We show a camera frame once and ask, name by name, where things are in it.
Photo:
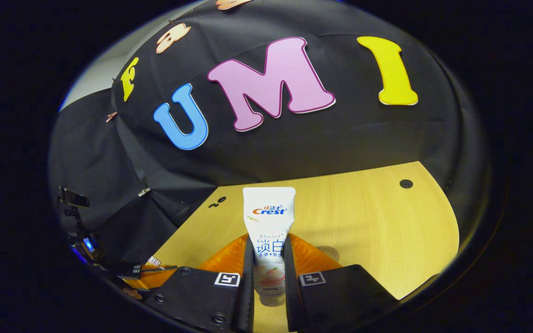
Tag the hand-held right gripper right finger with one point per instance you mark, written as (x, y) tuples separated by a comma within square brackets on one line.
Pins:
[(288, 300)]

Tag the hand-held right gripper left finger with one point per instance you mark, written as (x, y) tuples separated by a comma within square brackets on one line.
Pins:
[(249, 300)]

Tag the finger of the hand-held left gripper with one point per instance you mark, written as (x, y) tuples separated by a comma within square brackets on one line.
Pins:
[(148, 277)]

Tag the round wooden coaster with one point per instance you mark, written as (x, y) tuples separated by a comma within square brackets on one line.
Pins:
[(330, 253)]

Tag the white toothpaste tube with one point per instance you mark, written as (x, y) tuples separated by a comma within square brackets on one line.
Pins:
[(269, 226)]

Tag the wooden desktop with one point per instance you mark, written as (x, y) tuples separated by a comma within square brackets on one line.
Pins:
[(363, 222)]

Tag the white cloth clip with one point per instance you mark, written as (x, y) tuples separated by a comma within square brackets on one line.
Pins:
[(144, 191)]

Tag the red cloth clip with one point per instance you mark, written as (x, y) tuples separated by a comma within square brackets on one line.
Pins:
[(111, 116)]

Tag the black backdrop cloth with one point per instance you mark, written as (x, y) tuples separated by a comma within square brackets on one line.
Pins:
[(350, 138)]

